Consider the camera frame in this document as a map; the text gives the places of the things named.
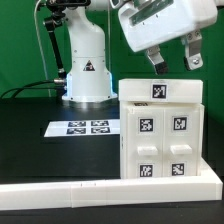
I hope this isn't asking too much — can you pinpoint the white L-shaped fence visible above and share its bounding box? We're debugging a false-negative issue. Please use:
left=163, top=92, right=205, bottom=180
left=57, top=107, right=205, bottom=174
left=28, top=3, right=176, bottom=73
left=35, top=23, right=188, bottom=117
left=0, top=162, right=223, bottom=211

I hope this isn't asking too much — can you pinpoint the white cabinet body box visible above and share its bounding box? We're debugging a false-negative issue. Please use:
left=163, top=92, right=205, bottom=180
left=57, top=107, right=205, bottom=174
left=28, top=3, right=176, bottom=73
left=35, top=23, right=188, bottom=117
left=120, top=102, right=204, bottom=179

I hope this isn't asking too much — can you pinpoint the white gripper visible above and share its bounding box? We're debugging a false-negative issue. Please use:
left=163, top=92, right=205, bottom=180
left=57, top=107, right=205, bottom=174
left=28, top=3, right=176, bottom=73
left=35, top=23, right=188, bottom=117
left=118, top=0, right=218, bottom=75

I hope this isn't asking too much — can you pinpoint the white marker sheet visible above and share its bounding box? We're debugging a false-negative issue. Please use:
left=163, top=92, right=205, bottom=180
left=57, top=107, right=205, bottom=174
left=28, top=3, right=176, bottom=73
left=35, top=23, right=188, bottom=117
left=44, top=119, right=120, bottom=137

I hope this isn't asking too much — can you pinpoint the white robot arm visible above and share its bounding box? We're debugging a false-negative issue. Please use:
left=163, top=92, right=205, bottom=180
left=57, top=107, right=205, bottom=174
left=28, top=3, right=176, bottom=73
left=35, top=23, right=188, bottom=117
left=62, top=0, right=224, bottom=104

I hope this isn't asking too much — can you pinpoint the white cable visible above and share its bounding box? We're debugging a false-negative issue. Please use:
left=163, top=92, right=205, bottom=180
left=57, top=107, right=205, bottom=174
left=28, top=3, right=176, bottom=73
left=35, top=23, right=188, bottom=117
left=33, top=0, right=53, bottom=98

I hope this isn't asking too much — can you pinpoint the white door panel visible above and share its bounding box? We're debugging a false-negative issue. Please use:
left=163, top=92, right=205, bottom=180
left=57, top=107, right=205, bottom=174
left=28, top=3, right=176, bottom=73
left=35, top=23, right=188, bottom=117
left=163, top=104, right=204, bottom=177
left=123, top=106, right=163, bottom=179

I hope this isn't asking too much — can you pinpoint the white cabinet top block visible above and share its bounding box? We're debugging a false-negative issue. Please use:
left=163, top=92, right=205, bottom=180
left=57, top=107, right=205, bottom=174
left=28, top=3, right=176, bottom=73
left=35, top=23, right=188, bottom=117
left=118, top=79, right=203, bottom=103

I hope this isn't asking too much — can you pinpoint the black cable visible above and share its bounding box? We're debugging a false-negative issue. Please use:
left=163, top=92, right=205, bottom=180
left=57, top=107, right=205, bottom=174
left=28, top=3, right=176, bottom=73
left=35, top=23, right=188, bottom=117
left=0, top=79, right=65, bottom=100

